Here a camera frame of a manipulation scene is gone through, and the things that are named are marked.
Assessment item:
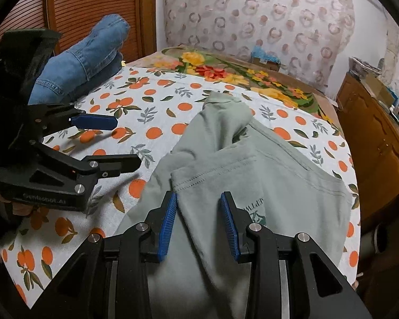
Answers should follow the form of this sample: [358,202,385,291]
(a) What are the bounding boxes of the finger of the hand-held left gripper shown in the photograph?
[28,104,118,135]
[28,141,142,211]

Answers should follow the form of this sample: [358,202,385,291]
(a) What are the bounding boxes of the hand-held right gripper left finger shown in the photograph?
[28,191,178,319]

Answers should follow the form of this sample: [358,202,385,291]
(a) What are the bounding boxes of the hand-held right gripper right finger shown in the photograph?
[219,191,373,319]

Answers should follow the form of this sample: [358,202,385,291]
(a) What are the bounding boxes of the grey-green pants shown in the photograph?
[115,91,353,319]

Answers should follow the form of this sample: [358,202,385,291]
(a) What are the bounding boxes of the person's left hand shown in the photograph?
[0,186,42,220]

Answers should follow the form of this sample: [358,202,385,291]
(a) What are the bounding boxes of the orange print bedsheet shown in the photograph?
[0,65,360,309]

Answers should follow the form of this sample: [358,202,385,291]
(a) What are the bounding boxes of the folded blue jeans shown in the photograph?
[27,13,131,105]

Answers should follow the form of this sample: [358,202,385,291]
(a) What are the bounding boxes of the floral blanket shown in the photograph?
[124,47,341,130]

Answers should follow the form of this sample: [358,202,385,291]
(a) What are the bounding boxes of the small cardboard box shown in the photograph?
[253,56,280,72]

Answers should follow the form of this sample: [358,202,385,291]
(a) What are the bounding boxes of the wooden sideboard cabinet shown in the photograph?
[336,73,399,226]

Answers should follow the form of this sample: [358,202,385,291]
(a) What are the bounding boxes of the blue crumpled cloth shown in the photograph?
[251,45,280,63]

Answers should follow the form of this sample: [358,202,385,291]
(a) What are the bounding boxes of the open cardboard box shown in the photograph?
[366,73,398,102]

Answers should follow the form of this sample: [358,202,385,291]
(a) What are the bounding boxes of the sheer lace curtain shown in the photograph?
[385,16,399,70]

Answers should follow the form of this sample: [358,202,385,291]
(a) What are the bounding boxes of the ring-patterned wall cloth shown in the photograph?
[161,0,356,87]

